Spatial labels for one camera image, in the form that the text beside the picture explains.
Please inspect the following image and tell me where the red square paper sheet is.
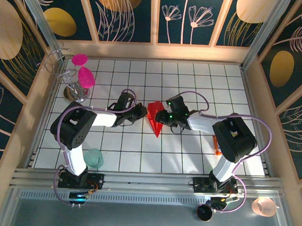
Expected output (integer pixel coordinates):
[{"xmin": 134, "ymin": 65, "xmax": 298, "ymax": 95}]
[{"xmin": 145, "ymin": 100, "xmax": 168, "ymax": 139}]

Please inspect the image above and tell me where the colourful snack packet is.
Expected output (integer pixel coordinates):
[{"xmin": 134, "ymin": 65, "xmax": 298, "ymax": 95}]
[{"xmin": 211, "ymin": 134, "xmax": 224, "ymax": 157}]

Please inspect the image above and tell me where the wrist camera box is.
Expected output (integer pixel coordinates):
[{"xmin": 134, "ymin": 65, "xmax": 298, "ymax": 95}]
[
  {"xmin": 165, "ymin": 93, "xmax": 191, "ymax": 114},
  {"xmin": 115, "ymin": 92, "xmax": 138, "ymax": 111}
]

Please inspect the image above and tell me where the aluminium frame post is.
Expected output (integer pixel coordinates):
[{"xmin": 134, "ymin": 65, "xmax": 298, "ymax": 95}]
[
  {"xmin": 12, "ymin": 0, "xmax": 69, "ymax": 58},
  {"xmin": 240, "ymin": 0, "xmax": 292, "ymax": 73}
]

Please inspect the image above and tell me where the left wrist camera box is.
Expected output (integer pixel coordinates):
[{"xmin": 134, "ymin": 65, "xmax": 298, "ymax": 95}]
[{"xmin": 115, "ymin": 92, "xmax": 138, "ymax": 111}]

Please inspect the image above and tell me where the chrome wire glass rack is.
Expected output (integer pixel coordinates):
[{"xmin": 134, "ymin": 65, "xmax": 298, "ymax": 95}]
[{"xmin": 34, "ymin": 42, "xmax": 94, "ymax": 106}]

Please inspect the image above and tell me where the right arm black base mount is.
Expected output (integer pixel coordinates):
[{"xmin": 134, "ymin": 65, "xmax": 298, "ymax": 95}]
[{"xmin": 191, "ymin": 175, "xmax": 240, "ymax": 197}]

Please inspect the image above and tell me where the black round cap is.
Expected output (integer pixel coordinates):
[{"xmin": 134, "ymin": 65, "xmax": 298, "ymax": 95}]
[{"xmin": 196, "ymin": 200, "xmax": 216, "ymax": 222}]

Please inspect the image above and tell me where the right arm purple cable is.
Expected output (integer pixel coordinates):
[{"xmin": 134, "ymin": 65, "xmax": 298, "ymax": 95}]
[{"xmin": 175, "ymin": 91, "xmax": 274, "ymax": 216}]

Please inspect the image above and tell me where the grey vented metal tray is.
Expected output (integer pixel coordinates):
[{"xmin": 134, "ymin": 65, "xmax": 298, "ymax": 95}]
[{"xmin": 0, "ymin": 183, "xmax": 297, "ymax": 226}]

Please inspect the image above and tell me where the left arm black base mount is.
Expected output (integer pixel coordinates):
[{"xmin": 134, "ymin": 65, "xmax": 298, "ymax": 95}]
[{"xmin": 57, "ymin": 170, "xmax": 106, "ymax": 191}]

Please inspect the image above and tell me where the aluminium front rail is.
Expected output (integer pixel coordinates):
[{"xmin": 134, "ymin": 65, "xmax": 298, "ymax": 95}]
[{"xmin": 9, "ymin": 163, "xmax": 290, "ymax": 202}]

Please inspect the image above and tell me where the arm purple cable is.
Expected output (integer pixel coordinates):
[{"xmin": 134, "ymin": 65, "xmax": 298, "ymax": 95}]
[
  {"xmin": 175, "ymin": 91, "xmax": 274, "ymax": 216},
  {"xmin": 51, "ymin": 84, "xmax": 139, "ymax": 210}
]

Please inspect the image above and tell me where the black electronics module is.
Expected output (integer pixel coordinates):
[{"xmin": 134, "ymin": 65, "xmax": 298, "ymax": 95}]
[
  {"xmin": 211, "ymin": 193, "xmax": 240, "ymax": 212},
  {"xmin": 68, "ymin": 189, "xmax": 91, "ymax": 207}
]

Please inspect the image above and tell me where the pink wine glass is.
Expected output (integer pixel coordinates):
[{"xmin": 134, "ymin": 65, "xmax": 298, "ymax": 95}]
[{"xmin": 70, "ymin": 53, "xmax": 98, "ymax": 89}]

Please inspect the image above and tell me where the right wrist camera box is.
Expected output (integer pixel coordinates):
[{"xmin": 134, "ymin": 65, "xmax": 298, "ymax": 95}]
[{"xmin": 165, "ymin": 93, "xmax": 191, "ymax": 114}]

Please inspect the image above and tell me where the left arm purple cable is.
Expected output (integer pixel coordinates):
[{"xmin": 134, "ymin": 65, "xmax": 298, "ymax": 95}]
[{"xmin": 51, "ymin": 84, "xmax": 139, "ymax": 210}]

